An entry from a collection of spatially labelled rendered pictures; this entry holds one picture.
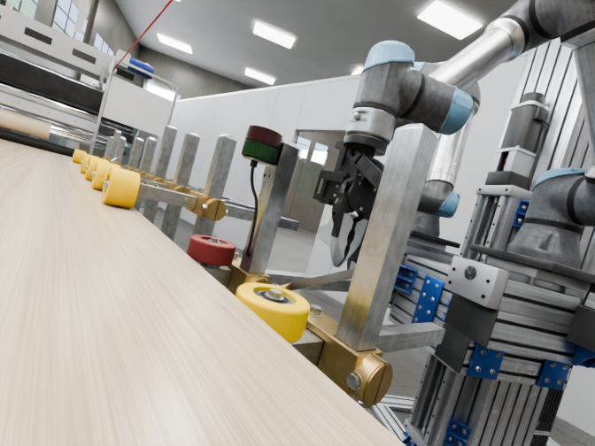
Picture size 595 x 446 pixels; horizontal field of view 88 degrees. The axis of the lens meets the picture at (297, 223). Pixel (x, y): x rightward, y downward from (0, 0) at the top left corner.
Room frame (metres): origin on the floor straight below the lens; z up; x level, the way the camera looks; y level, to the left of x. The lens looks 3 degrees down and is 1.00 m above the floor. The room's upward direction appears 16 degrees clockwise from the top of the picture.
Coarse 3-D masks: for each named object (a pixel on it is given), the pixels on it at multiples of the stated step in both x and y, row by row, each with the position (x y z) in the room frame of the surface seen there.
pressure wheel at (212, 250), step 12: (192, 240) 0.51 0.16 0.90; (204, 240) 0.51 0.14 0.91; (216, 240) 0.53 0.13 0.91; (192, 252) 0.50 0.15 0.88; (204, 252) 0.50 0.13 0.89; (216, 252) 0.50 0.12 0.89; (228, 252) 0.52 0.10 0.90; (204, 264) 0.53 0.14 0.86; (216, 264) 0.50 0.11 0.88; (228, 264) 0.52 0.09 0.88
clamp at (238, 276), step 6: (240, 258) 0.62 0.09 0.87; (234, 264) 0.56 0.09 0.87; (234, 270) 0.55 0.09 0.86; (240, 270) 0.53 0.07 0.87; (234, 276) 0.54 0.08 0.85; (240, 276) 0.53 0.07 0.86; (246, 276) 0.51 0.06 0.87; (252, 276) 0.52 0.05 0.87; (258, 276) 0.52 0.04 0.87; (264, 276) 0.54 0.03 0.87; (228, 282) 0.55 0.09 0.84; (234, 282) 0.54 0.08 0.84; (240, 282) 0.52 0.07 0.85; (246, 282) 0.51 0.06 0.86; (258, 282) 0.51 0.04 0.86; (264, 282) 0.52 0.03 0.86; (270, 282) 0.53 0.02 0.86; (228, 288) 0.55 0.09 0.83; (234, 288) 0.53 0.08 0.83; (234, 294) 0.53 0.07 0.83
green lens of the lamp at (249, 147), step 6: (246, 144) 0.50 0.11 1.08; (252, 144) 0.49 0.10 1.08; (258, 144) 0.49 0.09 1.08; (264, 144) 0.49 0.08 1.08; (246, 150) 0.49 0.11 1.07; (252, 150) 0.49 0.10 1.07; (258, 150) 0.49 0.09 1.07; (264, 150) 0.49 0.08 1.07; (270, 150) 0.50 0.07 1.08; (276, 150) 0.51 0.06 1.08; (258, 156) 0.49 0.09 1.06; (264, 156) 0.49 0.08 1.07; (270, 156) 0.50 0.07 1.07; (276, 156) 0.51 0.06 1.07
